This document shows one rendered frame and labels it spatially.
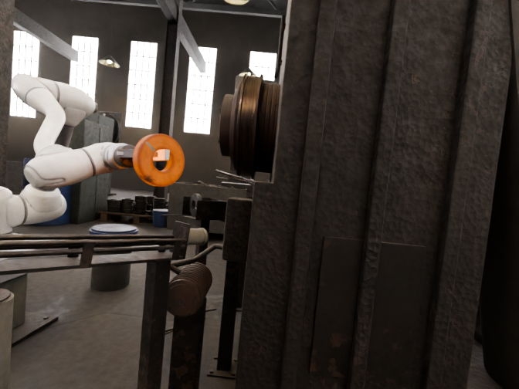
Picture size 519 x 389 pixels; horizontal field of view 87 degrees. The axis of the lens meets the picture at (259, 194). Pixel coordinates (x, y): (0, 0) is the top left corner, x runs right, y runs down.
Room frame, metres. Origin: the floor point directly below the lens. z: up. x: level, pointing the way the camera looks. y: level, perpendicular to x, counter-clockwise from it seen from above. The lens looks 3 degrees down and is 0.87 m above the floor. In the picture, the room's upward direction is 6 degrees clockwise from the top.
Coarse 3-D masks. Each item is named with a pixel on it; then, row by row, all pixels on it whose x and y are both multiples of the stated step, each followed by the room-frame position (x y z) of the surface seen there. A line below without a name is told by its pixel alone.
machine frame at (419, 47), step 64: (320, 0) 0.81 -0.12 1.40; (384, 0) 0.81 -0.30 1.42; (448, 0) 0.80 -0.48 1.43; (320, 64) 0.78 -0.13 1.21; (384, 64) 0.80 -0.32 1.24; (448, 64) 0.80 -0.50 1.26; (320, 128) 0.78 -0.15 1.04; (384, 128) 0.78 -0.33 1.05; (448, 128) 0.80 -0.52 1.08; (256, 192) 0.81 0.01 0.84; (320, 192) 0.81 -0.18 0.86; (384, 192) 0.78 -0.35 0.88; (448, 192) 0.79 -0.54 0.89; (256, 256) 0.81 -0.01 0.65; (320, 256) 0.81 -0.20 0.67; (384, 256) 0.79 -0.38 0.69; (448, 256) 0.77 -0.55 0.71; (256, 320) 0.81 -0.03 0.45; (320, 320) 0.80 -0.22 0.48; (384, 320) 0.79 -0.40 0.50; (448, 320) 0.77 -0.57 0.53; (256, 384) 0.81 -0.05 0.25; (320, 384) 0.81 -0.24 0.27; (384, 384) 0.80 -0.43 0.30; (448, 384) 0.80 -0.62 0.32
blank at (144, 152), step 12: (144, 144) 0.76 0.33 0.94; (156, 144) 0.79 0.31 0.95; (168, 144) 0.82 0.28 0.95; (144, 156) 0.76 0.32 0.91; (180, 156) 0.85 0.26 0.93; (144, 168) 0.76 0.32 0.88; (156, 168) 0.79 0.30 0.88; (168, 168) 0.83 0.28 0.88; (180, 168) 0.85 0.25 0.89; (144, 180) 0.77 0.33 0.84; (156, 180) 0.79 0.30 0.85; (168, 180) 0.82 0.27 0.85
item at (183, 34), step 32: (0, 0) 2.83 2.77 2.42; (160, 0) 6.85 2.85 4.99; (0, 32) 2.84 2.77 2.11; (32, 32) 9.24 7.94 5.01; (0, 64) 2.86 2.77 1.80; (0, 96) 2.87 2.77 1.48; (0, 128) 2.89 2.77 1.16; (160, 128) 7.82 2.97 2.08; (0, 160) 2.91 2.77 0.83; (160, 192) 7.84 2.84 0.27
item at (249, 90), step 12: (252, 84) 1.12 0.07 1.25; (240, 96) 1.07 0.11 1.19; (252, 96) 1.08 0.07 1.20; (240, 108) 1.06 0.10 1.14; (252, 108) 1.07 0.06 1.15; (240, 120) 1.07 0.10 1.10; (252, 120) 1.07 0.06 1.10; (240, 132) 1.08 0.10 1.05; (252, 132) 1.07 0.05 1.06; (240, 144) 1.09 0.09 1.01; (252, 144) 1.09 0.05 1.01; (240, 156) 1.12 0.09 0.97; (240, 168) 1.18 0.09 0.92
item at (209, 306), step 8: (184, 200) 1.87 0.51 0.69; (208, 200) 1.97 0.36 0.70; (216, 200) 1.89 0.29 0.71; (184, 208) 1.87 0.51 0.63; (200, 208) 1.66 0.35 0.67; (208, 208) 1.69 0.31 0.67; (216, 208) 1.72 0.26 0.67; (224, 208) 1.76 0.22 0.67; (184, 216) 1.83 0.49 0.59; (192, 216) 1.82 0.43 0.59; (200, 216) 1.67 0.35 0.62; (208, 216) 1.70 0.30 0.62; (216, 216) 1.73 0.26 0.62; (224, 216) 1.76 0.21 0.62; (200, 224) 1.76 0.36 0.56; (208, 224) 1.78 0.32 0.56; (208, 232) 1.79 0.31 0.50; (200, 248) 1.76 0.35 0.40; (208, 304) 1.82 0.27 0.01
